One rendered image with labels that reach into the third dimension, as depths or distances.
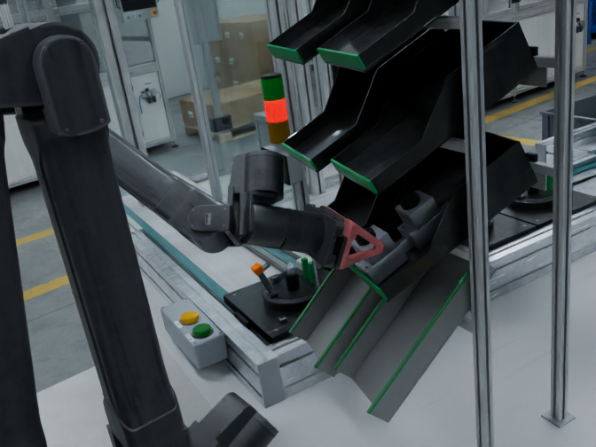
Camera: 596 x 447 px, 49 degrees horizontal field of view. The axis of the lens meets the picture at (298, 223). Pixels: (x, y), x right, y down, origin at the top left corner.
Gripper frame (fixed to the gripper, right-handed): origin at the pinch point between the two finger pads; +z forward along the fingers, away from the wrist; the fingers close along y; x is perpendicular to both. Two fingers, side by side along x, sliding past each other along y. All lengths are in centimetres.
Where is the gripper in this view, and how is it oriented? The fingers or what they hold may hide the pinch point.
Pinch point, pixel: (370, 242)
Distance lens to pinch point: 94.9
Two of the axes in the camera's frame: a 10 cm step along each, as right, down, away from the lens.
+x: -2.5, 9.5, 1.9
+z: 8.9, 1.5, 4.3
